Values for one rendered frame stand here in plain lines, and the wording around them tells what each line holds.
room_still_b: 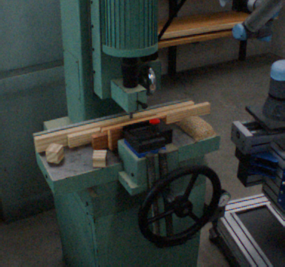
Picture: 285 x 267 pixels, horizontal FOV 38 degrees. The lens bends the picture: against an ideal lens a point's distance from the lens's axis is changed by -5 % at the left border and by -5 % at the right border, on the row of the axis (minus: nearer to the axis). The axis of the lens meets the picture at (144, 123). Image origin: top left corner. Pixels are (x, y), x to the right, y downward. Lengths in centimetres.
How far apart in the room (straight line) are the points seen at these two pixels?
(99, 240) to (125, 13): 75
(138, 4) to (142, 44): 12
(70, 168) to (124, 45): 40
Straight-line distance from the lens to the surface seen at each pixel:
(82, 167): 131
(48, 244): 237
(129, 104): 138
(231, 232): 209
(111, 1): 126
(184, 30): 382
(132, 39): 127
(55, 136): 140
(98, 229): 144
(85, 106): 159
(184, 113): 156
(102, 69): 145
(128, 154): 126
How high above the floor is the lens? 162
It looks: 28 degrees down
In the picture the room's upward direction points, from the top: straight up
